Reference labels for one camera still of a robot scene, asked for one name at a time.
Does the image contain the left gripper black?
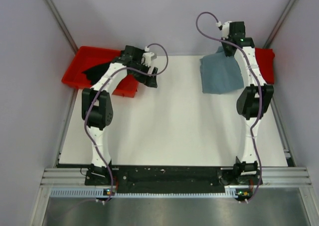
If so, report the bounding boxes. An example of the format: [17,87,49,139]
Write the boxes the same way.
[129,59,157,88]

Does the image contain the red t shirt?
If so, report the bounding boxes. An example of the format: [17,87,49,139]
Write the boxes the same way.
[255,48,275,85]

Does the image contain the blue grey t shirt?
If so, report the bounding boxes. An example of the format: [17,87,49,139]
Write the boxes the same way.
[200,46,244,95]

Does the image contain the red plastic bin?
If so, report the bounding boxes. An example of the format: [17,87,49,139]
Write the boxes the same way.
[61,46,139,98]

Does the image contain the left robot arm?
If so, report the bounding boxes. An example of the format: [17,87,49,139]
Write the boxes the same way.
[81,45,158,185]

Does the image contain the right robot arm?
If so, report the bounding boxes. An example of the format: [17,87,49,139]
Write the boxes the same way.
[220,21,274,184]

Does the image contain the black t shirt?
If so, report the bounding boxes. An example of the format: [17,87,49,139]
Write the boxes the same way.
[82,62,112,85]

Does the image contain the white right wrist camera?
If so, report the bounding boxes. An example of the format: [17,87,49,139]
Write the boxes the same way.
[216,21,232,40]

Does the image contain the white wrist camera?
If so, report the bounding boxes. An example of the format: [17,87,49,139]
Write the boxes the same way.
[216,21,232,40]
[141,46,157,67]

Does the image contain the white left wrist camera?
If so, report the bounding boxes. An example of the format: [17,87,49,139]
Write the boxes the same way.
[141,46,157,67]

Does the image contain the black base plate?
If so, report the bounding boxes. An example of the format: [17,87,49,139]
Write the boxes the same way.
[85,162,261,194]

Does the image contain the grey slotted cable duct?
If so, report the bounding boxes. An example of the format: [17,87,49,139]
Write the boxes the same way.
[50,188,248,199]

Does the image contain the aluminium frame rail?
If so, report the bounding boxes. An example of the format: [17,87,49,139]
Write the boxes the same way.
[40,167,312,188]

